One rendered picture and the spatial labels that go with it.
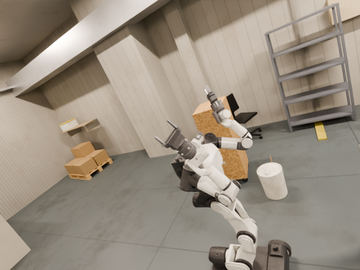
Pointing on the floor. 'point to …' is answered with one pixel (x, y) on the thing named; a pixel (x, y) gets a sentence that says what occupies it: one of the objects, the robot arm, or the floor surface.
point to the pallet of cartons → (86, 161)
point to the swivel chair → (243, 118)
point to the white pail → (272, 180)
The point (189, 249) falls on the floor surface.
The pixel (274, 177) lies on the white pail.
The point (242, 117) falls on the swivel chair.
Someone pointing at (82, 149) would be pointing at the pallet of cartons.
